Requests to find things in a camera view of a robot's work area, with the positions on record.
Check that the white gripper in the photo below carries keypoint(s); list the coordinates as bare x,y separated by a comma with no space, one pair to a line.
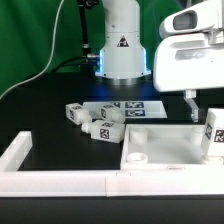
191,54

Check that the white square tabletop part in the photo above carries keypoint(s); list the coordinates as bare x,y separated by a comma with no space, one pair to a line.
148,147

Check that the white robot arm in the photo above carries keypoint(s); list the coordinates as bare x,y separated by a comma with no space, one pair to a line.
122,60

